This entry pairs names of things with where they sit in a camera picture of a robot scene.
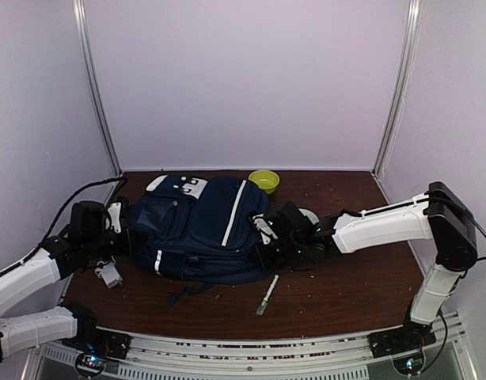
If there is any lime green bowl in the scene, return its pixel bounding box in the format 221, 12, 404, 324
249, 169, 280, 195

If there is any white charger with cable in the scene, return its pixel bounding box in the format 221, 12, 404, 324
94, 260, 123, 288

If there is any pale blue ceramic bowl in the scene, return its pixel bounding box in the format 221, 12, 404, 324
299, 208, 320, 225

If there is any aluminium corner post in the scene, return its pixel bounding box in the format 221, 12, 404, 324
72, 0, 123, 174
373, 0, 422, 181

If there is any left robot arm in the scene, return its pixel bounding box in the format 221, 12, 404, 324
0, 196, 139, 369

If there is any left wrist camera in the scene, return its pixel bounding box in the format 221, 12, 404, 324
105, 201, 127, 234

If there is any navy blue student backpack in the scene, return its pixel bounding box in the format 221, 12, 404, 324
125, 175, 272, 306

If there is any white green marker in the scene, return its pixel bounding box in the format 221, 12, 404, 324
256, 274, 279, 316

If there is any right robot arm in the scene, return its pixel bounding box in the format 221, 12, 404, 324
249, 181, 483, 357

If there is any right aluminium corner post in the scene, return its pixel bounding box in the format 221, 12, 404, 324
373, 0, 422, 181

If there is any aluminium front rail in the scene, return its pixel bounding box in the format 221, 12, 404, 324
21, 310, 477, 380

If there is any left aluminium corner post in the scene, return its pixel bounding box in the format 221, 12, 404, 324
72, 0, 123, 174

